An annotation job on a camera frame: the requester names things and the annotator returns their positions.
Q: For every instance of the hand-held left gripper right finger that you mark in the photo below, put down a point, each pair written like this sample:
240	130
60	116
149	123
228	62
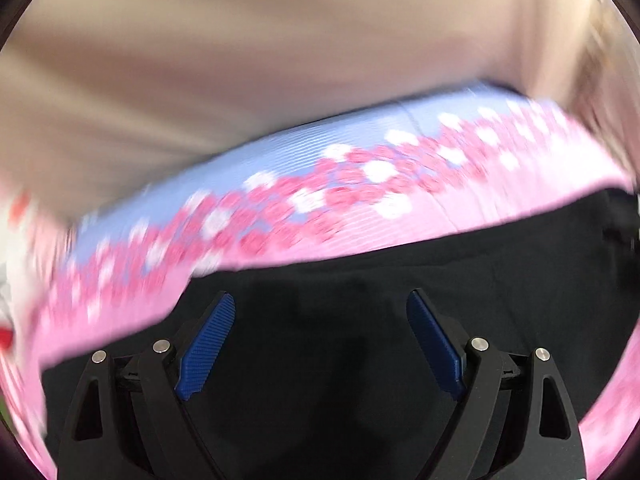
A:
435	345

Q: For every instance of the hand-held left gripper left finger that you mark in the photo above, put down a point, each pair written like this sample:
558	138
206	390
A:
207	345

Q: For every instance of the black pants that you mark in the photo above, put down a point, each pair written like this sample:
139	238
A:
320	320

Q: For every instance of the pink floral bedsheet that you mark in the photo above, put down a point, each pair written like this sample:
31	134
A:
430	225

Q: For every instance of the white rabbit face pillow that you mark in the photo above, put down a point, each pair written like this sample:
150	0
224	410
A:
15	245

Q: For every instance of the beige draped cloth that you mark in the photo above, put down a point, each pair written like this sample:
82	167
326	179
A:
250	60

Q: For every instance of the pale printed cloth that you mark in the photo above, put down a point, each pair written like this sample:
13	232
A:
602	85

